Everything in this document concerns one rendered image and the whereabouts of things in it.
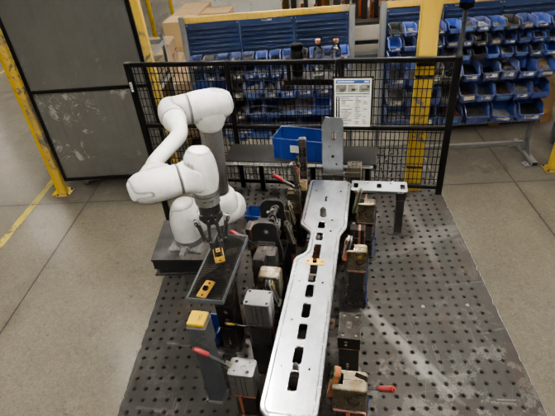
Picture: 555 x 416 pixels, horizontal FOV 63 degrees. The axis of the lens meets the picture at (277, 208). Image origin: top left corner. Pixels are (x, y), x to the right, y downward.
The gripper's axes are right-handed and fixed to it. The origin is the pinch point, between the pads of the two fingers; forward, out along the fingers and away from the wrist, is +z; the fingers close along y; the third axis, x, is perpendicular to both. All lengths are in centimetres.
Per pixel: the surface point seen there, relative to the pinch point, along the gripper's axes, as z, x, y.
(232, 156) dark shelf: 23, 109, 21
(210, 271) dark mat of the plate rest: 9.2, -2.5, -4.4
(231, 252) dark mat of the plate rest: 9.2, 5.7, 5.2
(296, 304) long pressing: 25.0, -14.1, 25.6
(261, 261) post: 15.8, 4.4, 16.4
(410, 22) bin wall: -7, 225, 195
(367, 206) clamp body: 22, 32, 75
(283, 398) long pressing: 25, -51, 11
